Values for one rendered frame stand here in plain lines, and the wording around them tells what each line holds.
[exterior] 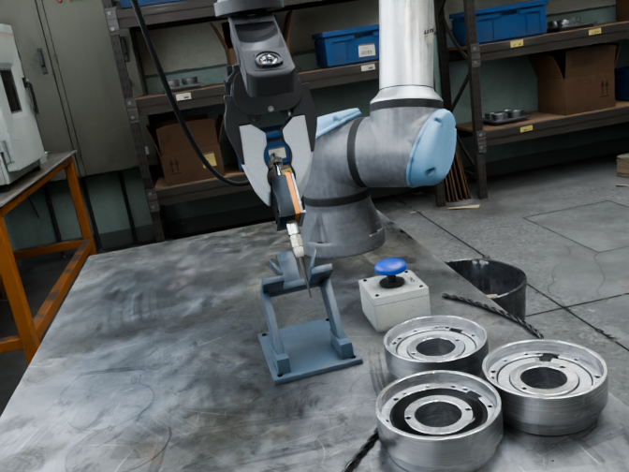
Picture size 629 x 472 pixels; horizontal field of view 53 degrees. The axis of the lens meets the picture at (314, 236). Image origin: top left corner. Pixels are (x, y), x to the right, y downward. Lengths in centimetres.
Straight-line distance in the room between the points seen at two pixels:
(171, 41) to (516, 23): 227
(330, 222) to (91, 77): 337
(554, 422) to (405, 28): 65
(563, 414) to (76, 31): 399
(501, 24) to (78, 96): 274
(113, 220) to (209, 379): 395
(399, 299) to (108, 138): 367
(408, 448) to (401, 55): 64
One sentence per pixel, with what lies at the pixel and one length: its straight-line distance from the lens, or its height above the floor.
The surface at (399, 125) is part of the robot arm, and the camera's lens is 98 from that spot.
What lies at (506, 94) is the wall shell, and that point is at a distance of 505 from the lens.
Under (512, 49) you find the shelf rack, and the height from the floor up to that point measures 95.
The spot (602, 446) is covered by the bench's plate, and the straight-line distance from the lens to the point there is 59.
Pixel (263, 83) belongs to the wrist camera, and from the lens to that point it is 58.
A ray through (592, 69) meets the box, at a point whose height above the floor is 73.
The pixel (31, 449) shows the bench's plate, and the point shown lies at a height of 80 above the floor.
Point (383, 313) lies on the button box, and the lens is 77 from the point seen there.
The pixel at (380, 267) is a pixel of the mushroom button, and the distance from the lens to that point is 78.
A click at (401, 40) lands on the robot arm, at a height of 113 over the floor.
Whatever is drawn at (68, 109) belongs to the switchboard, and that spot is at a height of 99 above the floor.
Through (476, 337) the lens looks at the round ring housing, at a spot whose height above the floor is 83.
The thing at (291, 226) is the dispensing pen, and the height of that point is 96.
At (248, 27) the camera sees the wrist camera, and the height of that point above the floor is 117.
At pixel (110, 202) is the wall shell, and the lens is 463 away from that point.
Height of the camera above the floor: 114
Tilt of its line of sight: 16 degrees down
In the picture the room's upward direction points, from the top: 9 degrees counter-clockwise
